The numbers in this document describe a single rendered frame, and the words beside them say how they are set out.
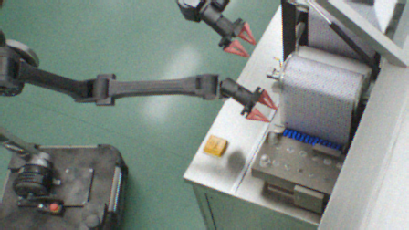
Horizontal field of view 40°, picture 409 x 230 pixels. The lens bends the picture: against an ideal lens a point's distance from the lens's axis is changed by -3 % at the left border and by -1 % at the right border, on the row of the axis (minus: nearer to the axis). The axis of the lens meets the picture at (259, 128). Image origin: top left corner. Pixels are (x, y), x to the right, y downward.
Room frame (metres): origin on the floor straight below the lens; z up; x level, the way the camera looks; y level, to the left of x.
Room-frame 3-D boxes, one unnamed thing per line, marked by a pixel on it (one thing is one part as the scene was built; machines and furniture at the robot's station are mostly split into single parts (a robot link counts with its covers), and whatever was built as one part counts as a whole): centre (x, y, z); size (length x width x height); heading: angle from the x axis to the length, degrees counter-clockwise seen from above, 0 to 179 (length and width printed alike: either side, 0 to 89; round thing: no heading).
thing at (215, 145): (1.19, 0.17, 0.91); 0.07 x 0.07 x 0.02; 62
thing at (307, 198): (0.89, -0.14, 0.96); 0.10 x 0.03 x 0.11; 62
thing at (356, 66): (1.26, -0.28, 1.17); 0.26 x 0.12 x 0.12; 62
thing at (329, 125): (1.11, -0.19, 1.11); 0.23 x 0.01 x 0.18; 62
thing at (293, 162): (0.98, -0.17, 1.00); 0.40 x 0.16 x 0.06; 62
